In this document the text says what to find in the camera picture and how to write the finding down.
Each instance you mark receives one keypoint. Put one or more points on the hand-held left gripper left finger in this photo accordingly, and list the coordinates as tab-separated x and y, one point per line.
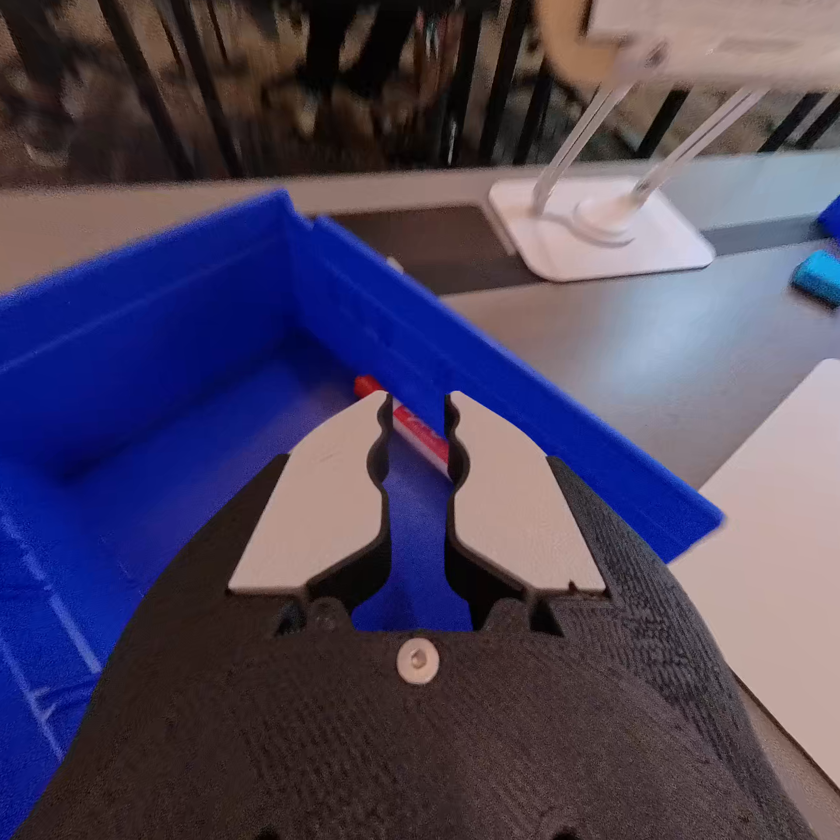
315	519

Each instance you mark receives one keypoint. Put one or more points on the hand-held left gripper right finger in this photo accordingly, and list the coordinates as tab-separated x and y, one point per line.
525	519

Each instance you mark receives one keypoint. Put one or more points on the red whiteboard marker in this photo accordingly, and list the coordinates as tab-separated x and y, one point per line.
427	440

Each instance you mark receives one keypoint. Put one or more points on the blue open-front storage bin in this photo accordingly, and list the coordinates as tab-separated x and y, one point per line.
158	394

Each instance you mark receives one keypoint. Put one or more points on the blue whiteboard eraser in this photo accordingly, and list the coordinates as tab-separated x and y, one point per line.
818	277

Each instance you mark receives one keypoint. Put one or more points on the white stand with round base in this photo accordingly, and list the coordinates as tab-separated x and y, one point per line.
591	145

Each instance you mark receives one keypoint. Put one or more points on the black metal railing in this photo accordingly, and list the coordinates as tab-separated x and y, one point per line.
145	92

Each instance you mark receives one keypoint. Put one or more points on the white paper sign board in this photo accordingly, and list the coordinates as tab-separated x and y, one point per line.
709	40

